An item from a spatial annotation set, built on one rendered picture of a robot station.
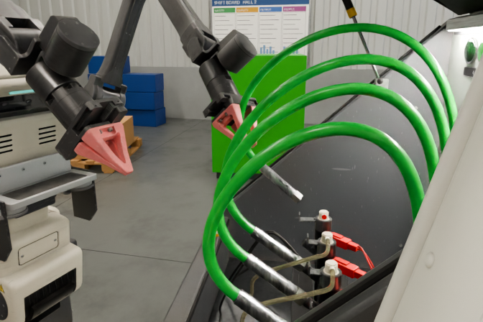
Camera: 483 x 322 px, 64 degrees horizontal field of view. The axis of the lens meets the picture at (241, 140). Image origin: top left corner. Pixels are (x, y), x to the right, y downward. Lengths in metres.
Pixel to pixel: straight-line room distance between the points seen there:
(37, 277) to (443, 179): 1.09
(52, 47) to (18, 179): 0.59
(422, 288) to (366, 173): 0.74
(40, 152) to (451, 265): 1.07
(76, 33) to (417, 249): 0.48
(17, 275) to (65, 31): 0.79
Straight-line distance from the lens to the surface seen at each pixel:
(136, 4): 1.20
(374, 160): 0.99
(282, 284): 0.54
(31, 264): 1.25
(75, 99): 0.60
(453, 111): 0.67
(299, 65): 3.87
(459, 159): 0.28
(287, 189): 0.74
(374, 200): 1.02
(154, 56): 7.79
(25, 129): 1.13
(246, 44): 0.78
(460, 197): 0.25
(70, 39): 0.57
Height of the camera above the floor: 1.39
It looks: 14 degrees down
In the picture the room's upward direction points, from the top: straight up
